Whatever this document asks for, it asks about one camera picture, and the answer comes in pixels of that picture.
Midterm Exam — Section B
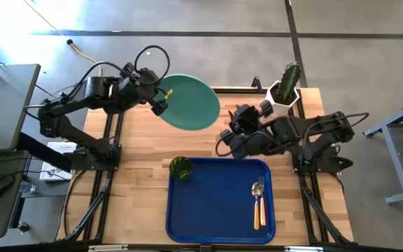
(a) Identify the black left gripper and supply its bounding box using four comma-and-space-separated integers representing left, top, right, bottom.
119, 68, 174, 117

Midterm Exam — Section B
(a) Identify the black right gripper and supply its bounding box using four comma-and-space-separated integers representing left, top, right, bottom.
218, 99, 294, 160

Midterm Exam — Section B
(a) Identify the mint green plate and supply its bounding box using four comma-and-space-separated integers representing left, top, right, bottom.
155, 73, 221, 132

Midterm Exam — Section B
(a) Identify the green translucent plastic cup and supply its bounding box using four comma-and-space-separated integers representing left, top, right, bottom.
169, 155, 193, 181

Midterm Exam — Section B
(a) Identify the spoon with yellow handle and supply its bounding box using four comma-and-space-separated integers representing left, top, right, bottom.
250, 181, 262, 231

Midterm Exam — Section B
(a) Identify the fork with orange handle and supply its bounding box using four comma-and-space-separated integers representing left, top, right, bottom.
258, 176, 267, 227

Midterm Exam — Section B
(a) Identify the blue plastic tray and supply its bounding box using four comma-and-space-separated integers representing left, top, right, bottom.
165, 157, 276, 245

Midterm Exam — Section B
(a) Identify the green cactus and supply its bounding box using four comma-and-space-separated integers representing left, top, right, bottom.
274, 62, 302, 105

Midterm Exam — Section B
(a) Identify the black diagonal beam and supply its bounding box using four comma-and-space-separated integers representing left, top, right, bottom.
17, 132, 75, 173

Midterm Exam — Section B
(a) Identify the white printed box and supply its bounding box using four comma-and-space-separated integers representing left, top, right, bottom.
39, 141, 80, 182

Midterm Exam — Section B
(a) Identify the grey desk top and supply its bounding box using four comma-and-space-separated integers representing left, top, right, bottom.
0, 63, 42, 153

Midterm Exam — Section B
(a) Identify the clear water bottle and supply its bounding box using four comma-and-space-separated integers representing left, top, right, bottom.
18, 181, 37, 195

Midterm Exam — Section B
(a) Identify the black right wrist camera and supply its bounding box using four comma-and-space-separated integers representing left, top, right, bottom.
228, 104, 260, 135

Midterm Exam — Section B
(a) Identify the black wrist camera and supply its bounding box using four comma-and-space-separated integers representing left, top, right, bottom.
228, 104, 260, 135
122, 62, 141, 79

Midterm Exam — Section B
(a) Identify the black aluminium table frame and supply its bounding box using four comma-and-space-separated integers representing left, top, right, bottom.
63, 86, 355, 246

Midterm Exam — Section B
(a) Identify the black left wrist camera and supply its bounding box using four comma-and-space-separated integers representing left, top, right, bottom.
122, 62, 141, 79

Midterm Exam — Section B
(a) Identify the silver metal bracket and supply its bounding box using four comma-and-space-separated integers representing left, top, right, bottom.
284, 246, 324, 252
87, 244, 129, 252

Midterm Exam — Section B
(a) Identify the black cable beside table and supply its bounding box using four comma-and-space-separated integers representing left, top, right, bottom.
62, 169, 83, 237

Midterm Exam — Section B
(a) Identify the grey metal table frame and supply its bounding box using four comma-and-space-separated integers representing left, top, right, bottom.
363, 96, 403, 206

